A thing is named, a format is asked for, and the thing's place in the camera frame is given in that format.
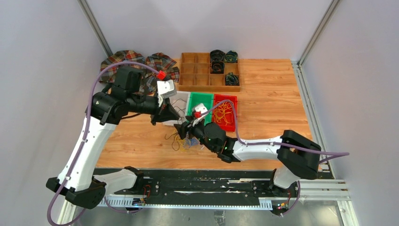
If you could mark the wooden compartment tray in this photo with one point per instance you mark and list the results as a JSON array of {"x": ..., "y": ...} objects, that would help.
[{"x": 195, "y": 74}]

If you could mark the green plastic bin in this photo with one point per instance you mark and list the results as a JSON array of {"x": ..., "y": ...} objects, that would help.
[{"x": 197, "y": 98}]

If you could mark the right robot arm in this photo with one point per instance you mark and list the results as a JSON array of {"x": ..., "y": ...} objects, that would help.
[{"x": 299, "y": 155}]

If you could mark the rolled green tie bottom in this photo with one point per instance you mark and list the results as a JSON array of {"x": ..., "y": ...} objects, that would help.
[{"x": 231, "y": 79}]

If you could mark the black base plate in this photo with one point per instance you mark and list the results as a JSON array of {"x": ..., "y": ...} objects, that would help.
[{"x": 208, "y": 187}]

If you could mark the plaid cloth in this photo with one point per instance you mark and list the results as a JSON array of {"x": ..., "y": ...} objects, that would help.
[{"x": 157, "y": 61}]

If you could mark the rolled dark tie middle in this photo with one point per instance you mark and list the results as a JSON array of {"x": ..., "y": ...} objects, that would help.
[{"x": 217, "y": 67}]

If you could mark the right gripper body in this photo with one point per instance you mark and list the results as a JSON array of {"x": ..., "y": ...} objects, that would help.
[{"x": 196, "y": 131}]

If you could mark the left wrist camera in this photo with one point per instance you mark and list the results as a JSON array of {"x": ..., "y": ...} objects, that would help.
[{"x": 166, "y": 88}]

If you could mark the white plastic bin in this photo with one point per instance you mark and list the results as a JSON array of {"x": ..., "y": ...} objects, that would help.
[{"x": 179, "y": 102}]

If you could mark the rolled dark tie top-left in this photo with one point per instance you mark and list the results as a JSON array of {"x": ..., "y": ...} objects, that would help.
[{"x": 216, "y": 56}]

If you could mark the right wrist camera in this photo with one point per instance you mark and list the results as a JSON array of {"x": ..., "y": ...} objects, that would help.
[{"x": 199, "y": 113}]

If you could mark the rolled green tie top-right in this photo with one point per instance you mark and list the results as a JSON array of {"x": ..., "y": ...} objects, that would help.
[{"x": 231, "y": 57}]

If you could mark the aluminium rail frame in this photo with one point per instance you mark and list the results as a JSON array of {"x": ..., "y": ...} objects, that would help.
[{"x": 324, "y": 190}]

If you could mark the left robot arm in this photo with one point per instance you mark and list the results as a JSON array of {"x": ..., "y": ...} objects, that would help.
[{"x": 77, "y": 182}]

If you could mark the red plastic bin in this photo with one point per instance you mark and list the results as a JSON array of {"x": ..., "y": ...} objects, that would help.
[{"x": 223, "y": 115}]

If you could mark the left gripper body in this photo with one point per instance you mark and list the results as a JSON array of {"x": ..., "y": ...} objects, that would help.
[{"x": 163, "y": 106}]

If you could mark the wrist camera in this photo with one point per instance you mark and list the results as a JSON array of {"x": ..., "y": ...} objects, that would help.
[
  {"x": 166, "y": 88},
  {"x": 199, "y": 113}
]

